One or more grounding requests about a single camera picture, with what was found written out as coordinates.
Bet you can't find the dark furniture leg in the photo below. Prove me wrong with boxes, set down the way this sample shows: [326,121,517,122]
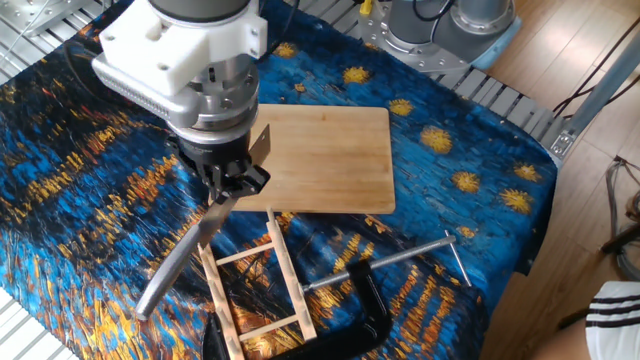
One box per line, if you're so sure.
[599,224,640,255]

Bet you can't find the white black-striped garment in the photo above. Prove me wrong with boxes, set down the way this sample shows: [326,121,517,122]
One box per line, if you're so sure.
[584,280,640,360]

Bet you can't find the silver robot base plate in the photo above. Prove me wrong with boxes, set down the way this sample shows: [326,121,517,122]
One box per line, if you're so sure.
[357,2,474,76]

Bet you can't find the black floor cables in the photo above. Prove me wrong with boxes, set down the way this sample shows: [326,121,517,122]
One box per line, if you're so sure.
[552,17,640,120]

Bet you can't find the grey floor cable bundle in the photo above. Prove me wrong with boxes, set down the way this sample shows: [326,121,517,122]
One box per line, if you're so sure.
[604,155,640,284]

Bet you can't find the wooden peg dish rack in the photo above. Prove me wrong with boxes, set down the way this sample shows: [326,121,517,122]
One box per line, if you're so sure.
[197,207,319,360]

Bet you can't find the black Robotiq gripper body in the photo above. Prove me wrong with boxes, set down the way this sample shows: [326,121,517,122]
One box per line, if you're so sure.
[167,130,254,174]

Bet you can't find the wooden cutting board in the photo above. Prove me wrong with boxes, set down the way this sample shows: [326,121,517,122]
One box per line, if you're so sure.
[232,103,397,215]

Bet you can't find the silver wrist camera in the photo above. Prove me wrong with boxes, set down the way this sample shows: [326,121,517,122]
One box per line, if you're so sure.
[91,52,206,130]

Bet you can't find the starry night print tablecloth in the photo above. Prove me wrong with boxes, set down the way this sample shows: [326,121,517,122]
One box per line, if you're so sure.
[0,0,559,360]

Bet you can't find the aluminium frame post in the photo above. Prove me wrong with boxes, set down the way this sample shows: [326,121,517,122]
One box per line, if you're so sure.
[549,42,640,162]

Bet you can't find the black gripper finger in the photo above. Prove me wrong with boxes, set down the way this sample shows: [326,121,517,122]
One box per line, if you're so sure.
[232,163,271,197]
[205,167,234,202]

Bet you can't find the steel cleaver knife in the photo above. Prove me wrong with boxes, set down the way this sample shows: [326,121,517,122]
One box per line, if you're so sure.
[134,123,272,322]

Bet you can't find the black C-clamp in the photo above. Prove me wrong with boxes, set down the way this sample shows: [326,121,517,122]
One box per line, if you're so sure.
[202,229,474,360]

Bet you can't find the aluminium corner plate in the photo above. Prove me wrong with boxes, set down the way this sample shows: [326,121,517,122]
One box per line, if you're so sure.
[0,0,89,39]

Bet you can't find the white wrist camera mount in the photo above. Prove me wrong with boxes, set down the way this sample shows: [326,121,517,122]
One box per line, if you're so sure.
[98,0,269,97]

